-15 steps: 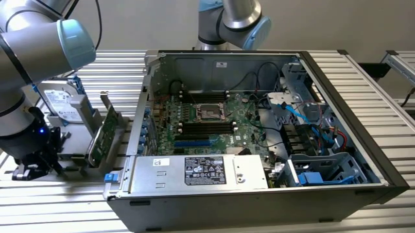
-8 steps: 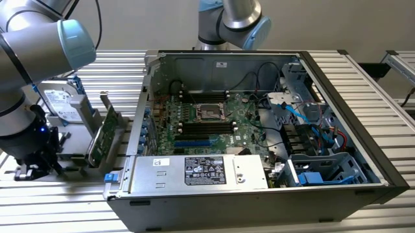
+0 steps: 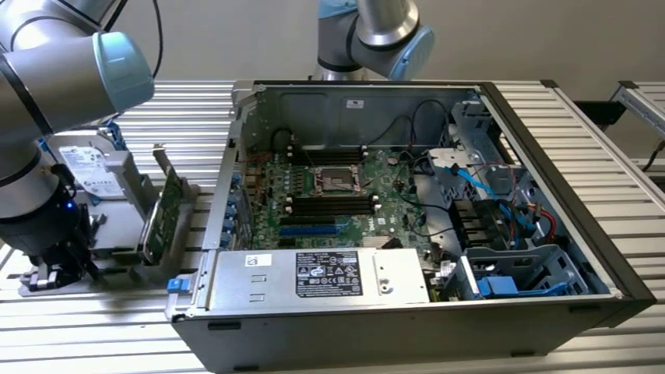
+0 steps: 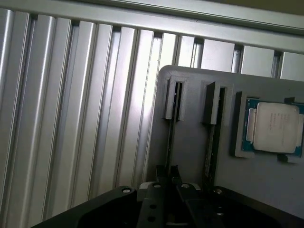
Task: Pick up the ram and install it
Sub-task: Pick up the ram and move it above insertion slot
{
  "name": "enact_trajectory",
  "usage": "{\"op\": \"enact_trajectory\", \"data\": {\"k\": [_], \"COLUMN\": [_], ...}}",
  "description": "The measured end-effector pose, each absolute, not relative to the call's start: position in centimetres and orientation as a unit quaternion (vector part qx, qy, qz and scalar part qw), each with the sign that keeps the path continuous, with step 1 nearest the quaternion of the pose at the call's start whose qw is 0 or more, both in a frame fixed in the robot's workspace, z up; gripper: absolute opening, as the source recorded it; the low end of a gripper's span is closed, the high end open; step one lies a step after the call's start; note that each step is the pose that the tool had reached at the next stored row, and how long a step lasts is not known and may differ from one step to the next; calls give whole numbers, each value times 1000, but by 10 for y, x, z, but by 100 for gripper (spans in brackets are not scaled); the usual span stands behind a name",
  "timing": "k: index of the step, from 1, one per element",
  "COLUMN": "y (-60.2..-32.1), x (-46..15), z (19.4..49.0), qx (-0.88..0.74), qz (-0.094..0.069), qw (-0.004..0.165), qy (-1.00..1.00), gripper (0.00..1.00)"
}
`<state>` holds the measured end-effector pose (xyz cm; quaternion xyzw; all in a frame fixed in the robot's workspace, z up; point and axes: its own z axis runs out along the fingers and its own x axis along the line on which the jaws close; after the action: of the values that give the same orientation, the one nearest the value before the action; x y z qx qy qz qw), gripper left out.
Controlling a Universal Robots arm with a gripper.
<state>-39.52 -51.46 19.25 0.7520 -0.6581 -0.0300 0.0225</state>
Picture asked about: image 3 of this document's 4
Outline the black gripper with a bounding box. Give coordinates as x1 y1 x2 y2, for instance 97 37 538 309
0 212 101 282

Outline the black RAM slot bank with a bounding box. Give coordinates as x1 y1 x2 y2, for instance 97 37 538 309
285 145 369 165
284 196 374 217

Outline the grey parts rack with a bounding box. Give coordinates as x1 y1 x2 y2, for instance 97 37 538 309
17 130 214 298

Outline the silver hard disk drive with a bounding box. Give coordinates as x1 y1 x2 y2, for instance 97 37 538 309
54 132 129 200

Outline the green graphics card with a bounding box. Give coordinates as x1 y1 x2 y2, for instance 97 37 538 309
136 143 190 266

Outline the blue expansion slot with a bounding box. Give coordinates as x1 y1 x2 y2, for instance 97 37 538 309
278 224 337 237

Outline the black expansion slot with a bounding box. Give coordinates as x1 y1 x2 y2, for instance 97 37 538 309
278 216 337 227

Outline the silver power supply unit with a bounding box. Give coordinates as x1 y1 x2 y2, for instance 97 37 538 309
192 247 433 312

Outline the CPU socket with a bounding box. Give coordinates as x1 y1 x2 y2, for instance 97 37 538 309
309 164 365 196

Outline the green motherboard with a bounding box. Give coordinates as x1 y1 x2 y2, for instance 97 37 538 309
228 148 435 252

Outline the black open PC case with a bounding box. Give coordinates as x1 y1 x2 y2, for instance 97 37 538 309
164 79 658 374

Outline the grey optical drive cage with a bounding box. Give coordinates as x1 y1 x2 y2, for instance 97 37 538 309
427 100 523 198

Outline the grey disk bay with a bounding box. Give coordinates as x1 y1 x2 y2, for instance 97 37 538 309
455 243 599 302

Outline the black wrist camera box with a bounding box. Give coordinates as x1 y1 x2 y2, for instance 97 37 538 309
48 164 92 235

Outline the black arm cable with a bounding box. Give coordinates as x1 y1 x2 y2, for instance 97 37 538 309
101 0 162 79

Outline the black power wire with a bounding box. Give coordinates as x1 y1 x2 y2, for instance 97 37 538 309
391 153 461 245

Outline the black looped wire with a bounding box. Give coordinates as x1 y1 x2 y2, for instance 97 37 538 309
370 99 450 152

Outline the blue SATA wire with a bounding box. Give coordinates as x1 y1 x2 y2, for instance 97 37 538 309
441 163 539 239

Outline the red wire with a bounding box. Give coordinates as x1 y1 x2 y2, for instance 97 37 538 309
537 209 558 239

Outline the black table bracket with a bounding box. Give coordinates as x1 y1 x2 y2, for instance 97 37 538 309
573 99 629 126

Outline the black thin background cable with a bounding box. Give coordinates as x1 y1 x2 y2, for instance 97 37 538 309
641 139 665 173

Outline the aluminium frame side table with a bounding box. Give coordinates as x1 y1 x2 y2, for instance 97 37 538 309
607 80 665 142

